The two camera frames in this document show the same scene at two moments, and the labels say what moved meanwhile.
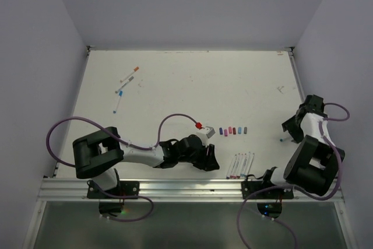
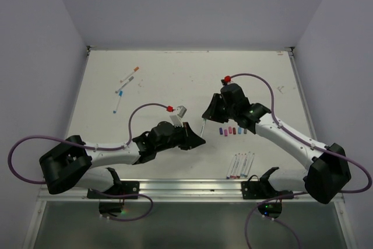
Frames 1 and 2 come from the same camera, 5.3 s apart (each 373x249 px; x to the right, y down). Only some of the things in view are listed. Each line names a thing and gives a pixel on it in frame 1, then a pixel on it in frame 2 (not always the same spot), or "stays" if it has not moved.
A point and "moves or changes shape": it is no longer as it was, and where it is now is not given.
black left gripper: x=208 y=162 → x=190 y=139
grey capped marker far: x=128 y=81 stays
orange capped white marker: x=135 y=69 stays
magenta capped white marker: x=233 y=167 stays
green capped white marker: x=287 y=138 moves or changes shape
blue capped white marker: x=120 y=93 stays
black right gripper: x=289 y=124 → x=211 y=112
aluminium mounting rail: x=53 y=189 stays
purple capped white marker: x=231 y=167 stays
